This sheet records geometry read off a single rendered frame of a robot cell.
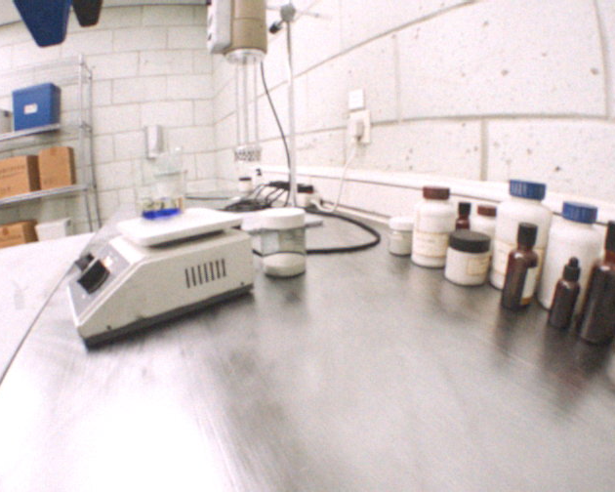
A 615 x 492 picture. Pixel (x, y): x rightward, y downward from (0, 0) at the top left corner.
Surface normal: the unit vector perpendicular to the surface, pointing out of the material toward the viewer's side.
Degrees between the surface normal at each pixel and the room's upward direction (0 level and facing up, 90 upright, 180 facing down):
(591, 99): 90
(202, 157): 90
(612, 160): 90
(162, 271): 90
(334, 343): 0
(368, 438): 0
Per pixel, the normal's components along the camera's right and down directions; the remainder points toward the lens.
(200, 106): 0.45, 0.23
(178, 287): 0.70, 0.18
